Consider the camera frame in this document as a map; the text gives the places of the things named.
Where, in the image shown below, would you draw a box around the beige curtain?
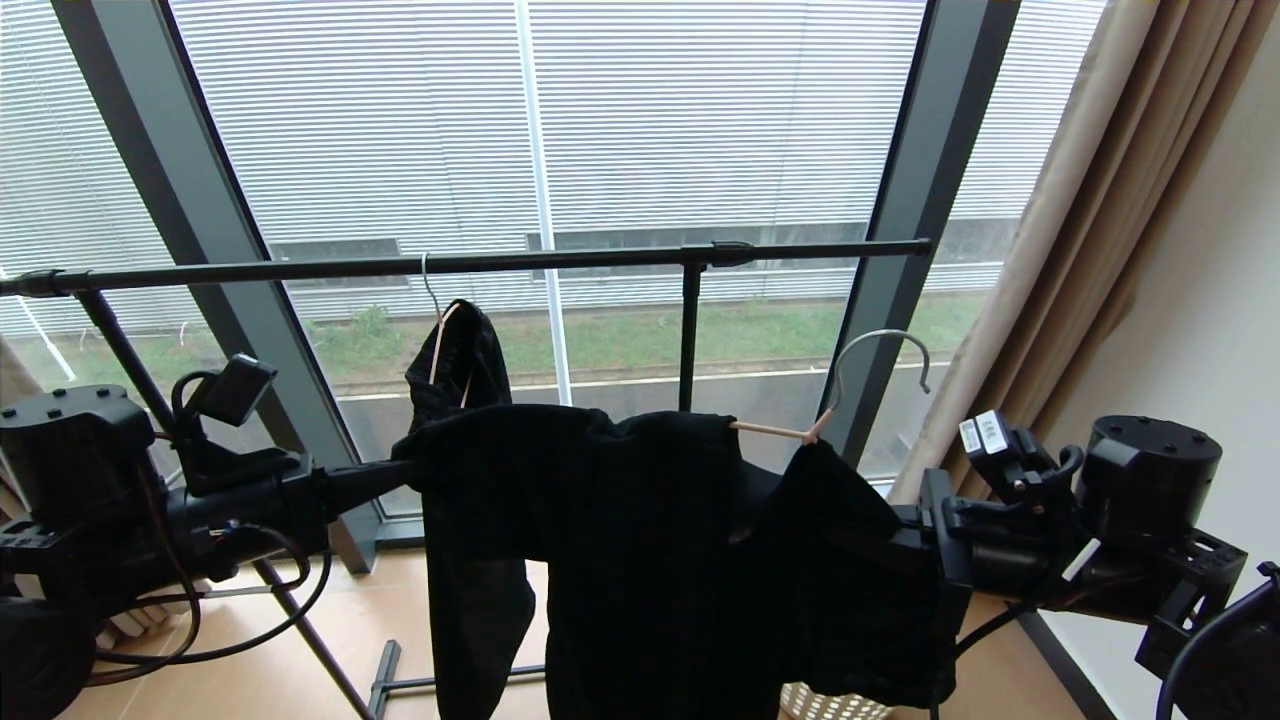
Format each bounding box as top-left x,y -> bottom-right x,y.
0,335 -> 218,643
888,0 -> 1280,508

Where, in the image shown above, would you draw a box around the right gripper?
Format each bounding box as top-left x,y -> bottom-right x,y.
918,467 -> 1103,614

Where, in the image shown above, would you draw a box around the black shorts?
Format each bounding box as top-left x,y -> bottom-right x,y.
405,300 -> 538,720

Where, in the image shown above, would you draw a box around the black clothes rack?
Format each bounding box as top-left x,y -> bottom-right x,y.
0,238 -> 933,720

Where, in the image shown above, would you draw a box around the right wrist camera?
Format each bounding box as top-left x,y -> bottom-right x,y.
958,408 -> 1087,503

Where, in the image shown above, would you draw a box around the pink clothes hanger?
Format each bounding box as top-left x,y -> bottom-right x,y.
420,253 -> 473,408
730,329 -> 934,447

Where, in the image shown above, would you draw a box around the window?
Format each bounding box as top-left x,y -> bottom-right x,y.
0,0 -> 1111,576

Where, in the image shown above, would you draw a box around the black garment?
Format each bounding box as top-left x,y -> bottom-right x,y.
392,403 -> 958,720

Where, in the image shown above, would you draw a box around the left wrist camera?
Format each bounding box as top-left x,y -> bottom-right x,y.
170,353 -> 279,481

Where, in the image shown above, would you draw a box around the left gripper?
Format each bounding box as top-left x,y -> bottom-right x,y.
163,453 -> 333,583

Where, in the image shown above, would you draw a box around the white laundry basket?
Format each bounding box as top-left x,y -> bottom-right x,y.
780,682 -> 896,720

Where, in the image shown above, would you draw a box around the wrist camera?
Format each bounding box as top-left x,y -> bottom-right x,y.
958,408 -> 1087,503
170,353 -> 279,481

